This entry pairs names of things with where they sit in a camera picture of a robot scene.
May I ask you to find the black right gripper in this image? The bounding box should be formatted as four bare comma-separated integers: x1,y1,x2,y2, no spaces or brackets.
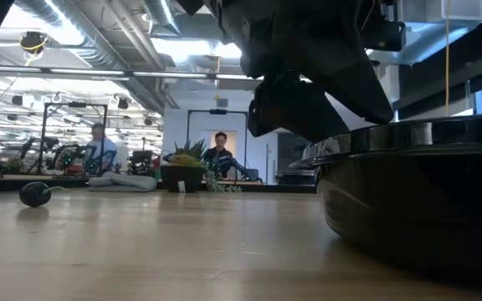
207,0,395,143

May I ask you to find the black plastic tupperware container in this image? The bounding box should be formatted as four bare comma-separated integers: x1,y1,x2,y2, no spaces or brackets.
289,115,482,289

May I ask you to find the dark background cabinet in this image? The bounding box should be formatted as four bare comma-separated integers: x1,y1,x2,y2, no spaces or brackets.
277,132,309,185

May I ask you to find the person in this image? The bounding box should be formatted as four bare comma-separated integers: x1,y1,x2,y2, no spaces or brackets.
85,122,119,168
202,131,236,179

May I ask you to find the trailing green vine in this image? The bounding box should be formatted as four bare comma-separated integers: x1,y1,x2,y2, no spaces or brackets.
202,161,242,193

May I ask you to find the succulent plant in black pot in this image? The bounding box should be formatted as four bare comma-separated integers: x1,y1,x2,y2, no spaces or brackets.
160,139,208,193

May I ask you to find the black office chair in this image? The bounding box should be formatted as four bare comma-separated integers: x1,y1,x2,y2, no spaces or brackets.
128,150,154,176

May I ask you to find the grey cushion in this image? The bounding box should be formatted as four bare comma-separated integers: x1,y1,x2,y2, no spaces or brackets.
86,171,158,192

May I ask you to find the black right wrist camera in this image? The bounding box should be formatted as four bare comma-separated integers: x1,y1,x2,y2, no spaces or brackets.
361,18,408,52

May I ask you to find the black metal frame stand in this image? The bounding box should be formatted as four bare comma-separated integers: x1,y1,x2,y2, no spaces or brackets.
187,109,249,181
39,102,109,175

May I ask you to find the ceiling device with yellow cable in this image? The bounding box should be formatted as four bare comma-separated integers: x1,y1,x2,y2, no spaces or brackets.
18,31,50,54

